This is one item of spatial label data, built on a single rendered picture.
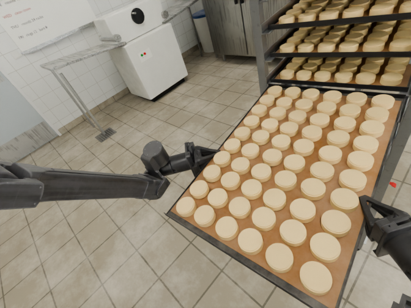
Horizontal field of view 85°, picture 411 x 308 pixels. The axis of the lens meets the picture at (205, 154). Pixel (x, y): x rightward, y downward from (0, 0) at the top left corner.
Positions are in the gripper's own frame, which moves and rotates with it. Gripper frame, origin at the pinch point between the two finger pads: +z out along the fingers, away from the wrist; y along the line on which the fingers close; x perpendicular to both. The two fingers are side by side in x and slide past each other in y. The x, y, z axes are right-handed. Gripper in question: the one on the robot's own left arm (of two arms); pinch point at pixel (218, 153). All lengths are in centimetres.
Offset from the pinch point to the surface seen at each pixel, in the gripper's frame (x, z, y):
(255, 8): -30.2, 22.1, -26.7
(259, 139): 1.4, 12.5, -2.9
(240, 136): -2.1, 7.6, -2.5
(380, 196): 6, 56, 40
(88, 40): -324, -153, 32
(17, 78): -254, -235, 34
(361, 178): 21.9, 28.6, -4.5
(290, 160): 12.1, 17.4, -3.5
